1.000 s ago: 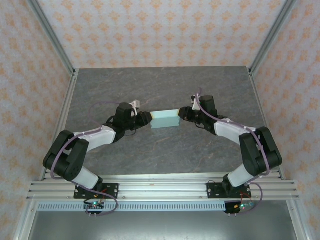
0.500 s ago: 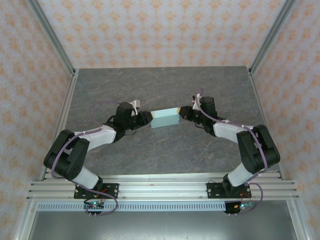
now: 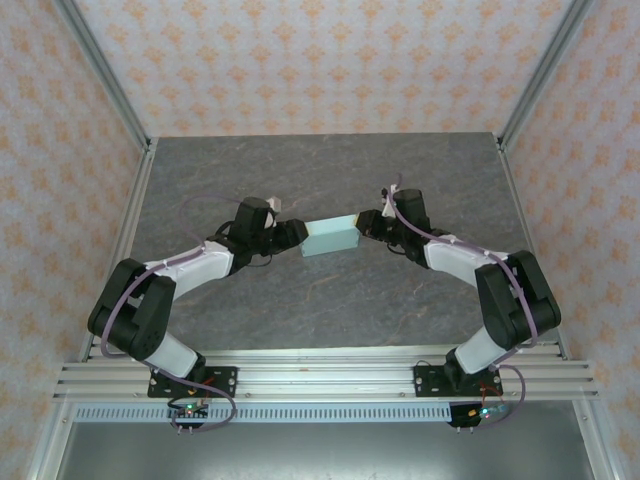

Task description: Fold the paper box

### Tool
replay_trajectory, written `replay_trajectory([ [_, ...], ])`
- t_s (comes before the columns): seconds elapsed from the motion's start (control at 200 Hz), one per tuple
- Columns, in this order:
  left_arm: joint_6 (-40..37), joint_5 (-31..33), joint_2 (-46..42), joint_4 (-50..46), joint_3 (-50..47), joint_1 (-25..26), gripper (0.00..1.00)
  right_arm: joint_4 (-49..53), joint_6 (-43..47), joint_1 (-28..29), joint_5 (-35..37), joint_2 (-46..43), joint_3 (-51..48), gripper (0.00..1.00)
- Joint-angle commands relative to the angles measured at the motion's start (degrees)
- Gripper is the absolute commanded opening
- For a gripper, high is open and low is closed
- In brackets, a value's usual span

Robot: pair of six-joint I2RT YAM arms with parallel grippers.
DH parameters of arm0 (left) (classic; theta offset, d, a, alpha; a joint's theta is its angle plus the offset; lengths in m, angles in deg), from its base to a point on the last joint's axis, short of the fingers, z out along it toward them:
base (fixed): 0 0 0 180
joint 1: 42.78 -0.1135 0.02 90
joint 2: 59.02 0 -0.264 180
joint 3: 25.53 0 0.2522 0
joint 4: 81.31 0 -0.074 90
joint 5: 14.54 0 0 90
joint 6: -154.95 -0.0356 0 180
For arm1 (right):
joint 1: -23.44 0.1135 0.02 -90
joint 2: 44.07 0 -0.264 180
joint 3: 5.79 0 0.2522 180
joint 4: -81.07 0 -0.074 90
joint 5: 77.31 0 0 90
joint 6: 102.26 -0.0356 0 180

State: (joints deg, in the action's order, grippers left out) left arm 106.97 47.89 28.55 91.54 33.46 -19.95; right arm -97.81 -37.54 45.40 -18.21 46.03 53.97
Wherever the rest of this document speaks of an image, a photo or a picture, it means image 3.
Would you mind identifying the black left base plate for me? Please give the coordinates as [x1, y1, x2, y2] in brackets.
[146, 365, 239, 400]

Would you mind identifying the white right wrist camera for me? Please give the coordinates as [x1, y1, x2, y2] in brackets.
[380, 183, 402, 217]

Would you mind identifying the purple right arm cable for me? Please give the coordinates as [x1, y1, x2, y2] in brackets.
[382, 172, 541, 431]

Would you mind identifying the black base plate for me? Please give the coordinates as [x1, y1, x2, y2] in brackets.
[413, 364, 501, 400]
[146, 365, 239, 400]

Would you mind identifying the left controller board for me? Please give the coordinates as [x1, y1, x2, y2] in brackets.
[167, 399, 210, 432]

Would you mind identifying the controller board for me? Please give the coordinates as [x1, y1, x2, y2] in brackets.
[167, 399, 210, 432]
[447, 402, 511, 431]

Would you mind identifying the wide aluminium mounting beam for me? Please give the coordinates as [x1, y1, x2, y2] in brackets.
[52, 360, 600, 403]

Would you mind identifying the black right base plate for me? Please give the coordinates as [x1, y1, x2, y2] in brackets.
[413, 364, 501, 400]

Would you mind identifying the aluminium side rail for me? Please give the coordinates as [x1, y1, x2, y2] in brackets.
[78, 138, 160, 362]
[496, 133, 571, 361]

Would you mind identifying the aluminium table edge rail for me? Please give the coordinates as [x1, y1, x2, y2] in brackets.
[88, 342, 569, 362]

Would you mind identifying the light teal cloth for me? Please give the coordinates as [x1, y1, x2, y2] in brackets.
[298, 213, 360, 259]

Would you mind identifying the right controller board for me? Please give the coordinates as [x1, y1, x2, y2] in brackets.
[447, 402, 511, 431]

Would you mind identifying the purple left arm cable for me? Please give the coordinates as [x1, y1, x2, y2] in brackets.
[99, 194, 246, 434]

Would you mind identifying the aluminium frame post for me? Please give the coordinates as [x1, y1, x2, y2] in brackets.
[499, 0, 597, 151]
[52, 0, 154, 151]

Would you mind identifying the grey metal panel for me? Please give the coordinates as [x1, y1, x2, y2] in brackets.
[52, 422, 599, 480]

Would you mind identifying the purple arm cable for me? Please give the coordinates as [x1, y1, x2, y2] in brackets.
[99, 194, 246, 434]
[382, 172, 541, 431]

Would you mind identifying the slotted grey cable duct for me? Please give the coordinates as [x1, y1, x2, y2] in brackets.
[73, 404, 454, 425]

